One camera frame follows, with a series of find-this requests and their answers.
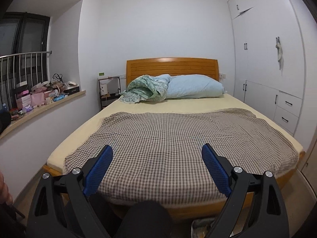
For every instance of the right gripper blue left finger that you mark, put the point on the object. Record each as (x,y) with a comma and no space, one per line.
(60,205)

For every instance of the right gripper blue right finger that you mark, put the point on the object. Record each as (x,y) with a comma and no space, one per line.
(267,216)

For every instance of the clear plastic trash bag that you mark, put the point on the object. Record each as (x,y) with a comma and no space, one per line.
(200,227)

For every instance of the person's left hand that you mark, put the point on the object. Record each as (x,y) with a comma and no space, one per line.
(5,196)

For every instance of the beige room door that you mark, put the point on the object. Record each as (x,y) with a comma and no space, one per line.
(308,165)

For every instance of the wooden windowsill ledge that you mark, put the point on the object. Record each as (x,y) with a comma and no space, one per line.
(39,110)

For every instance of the brown checkered blanket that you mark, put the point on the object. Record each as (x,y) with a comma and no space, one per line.
(157,156)

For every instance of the pink bag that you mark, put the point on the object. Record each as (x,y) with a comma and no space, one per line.
(37,99)

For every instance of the stacked pink boxes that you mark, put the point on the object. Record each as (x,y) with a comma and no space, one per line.
(22,93)

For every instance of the black flat box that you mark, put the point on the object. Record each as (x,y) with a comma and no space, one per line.
(70,90)

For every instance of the black bedside shelf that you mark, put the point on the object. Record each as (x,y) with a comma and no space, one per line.
(109,90)

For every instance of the light blue pillow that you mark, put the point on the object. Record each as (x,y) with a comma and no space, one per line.
(194,86)

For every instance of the green floral quilt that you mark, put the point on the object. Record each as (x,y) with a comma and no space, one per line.
(146,88)

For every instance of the grey cloth on wardrobe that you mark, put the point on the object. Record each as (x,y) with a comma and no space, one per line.
(280,57)

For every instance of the white built-in wardrobe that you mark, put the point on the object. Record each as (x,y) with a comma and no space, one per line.
(258,81)

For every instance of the metal window railing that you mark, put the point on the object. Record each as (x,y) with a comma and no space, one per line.
(15,68)

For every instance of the black framed window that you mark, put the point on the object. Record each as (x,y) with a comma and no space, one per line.
(23,32)

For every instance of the wall socket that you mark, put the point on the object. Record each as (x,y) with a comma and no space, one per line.
(222,76)

